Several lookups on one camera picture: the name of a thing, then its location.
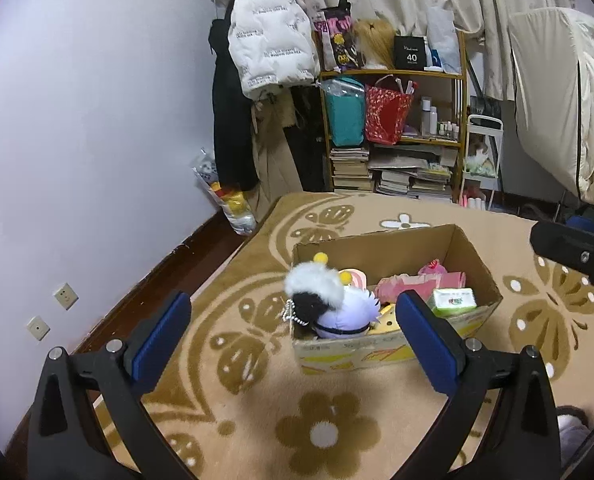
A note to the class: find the stack of books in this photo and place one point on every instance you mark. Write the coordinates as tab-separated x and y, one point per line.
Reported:
350	169
421	171

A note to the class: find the white fluffy plush with pompoms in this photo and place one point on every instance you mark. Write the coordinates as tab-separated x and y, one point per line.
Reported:
313	289

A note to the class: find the wall socket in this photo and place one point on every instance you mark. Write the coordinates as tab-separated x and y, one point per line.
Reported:
66	296
38	328

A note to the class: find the wooden shelf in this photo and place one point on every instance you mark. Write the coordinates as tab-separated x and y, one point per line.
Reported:
438	112

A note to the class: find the pink black packaged item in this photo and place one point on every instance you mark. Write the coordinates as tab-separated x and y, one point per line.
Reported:
334	27

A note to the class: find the pink strawberry bear plush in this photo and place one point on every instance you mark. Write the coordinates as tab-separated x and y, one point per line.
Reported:
433	268

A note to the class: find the cardboard box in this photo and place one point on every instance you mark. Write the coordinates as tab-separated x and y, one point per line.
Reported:
381	255

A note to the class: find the stack of books right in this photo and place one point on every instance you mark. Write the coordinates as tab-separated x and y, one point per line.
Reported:
421	171

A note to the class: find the lower wall socket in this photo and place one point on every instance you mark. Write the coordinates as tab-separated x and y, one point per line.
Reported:
38	328

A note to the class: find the white metal cart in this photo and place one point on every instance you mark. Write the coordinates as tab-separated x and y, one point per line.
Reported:
481	169

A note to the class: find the pink swirl roll plush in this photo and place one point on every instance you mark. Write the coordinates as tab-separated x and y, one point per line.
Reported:
353	277

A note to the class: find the yellow spotted plush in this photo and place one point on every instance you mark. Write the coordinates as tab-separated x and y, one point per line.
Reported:
386	321

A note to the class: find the pink tissue pack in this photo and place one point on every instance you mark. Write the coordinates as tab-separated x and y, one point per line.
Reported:
389	289

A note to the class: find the white plastic bag on shelf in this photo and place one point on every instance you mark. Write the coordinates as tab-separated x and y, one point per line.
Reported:
442	36

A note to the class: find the black box marked 40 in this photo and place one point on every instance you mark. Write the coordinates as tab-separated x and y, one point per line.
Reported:
409	53

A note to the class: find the black hanging coat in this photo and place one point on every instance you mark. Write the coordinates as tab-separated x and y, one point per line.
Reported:
232	139

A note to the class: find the upper wall socket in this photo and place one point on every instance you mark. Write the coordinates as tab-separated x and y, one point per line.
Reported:
66	296

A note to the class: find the white-haired plush doll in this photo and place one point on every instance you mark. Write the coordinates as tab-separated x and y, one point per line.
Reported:
359	310

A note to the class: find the green tissue pack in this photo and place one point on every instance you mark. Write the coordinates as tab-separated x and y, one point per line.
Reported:
448	302

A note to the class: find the beige patterned carpet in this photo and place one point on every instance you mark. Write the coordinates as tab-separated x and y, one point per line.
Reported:
235	402

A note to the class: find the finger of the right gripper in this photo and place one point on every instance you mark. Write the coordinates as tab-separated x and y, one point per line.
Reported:
565	245

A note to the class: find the plastic bag of toys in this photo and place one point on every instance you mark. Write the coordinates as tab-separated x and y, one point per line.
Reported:
230	200

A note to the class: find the cream hanging quilt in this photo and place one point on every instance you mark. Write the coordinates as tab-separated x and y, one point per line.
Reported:
553	62

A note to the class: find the red gift bag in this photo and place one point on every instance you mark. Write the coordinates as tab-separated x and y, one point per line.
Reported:
387	105

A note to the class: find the teal bag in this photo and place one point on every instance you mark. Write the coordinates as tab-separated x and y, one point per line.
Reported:
345	106

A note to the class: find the white puffer jacket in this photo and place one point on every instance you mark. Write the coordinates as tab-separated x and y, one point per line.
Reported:
271	46

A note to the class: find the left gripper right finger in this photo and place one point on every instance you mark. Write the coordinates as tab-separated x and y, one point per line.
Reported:
521	440

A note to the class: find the blonde wig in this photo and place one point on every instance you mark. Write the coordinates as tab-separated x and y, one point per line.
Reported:
376	39

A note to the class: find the stack of books left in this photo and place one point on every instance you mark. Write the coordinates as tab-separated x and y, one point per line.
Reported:
350	169

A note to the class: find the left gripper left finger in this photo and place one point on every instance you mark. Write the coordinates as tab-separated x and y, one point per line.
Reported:
65	438

